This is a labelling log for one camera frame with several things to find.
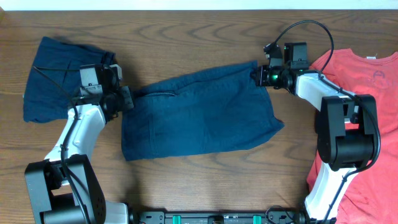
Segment navy shorts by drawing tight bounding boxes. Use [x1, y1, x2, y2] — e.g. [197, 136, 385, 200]
[121, 61, 284, 161]
[23, 37, 116, 123]

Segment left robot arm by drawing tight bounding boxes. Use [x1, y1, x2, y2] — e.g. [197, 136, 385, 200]
[24, 64, 133, 223]

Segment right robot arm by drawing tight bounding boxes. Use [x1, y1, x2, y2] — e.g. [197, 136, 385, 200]
[251, 42, 381, 223]

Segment folded navy shorts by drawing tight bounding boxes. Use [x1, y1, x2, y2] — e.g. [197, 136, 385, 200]
[23, 37, 116, 123]

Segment red t-shirt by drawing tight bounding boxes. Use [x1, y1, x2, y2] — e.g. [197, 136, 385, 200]
[311, 49, 397, 223]

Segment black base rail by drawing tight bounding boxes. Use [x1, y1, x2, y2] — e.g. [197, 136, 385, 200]
[138, 210, 306, 224]

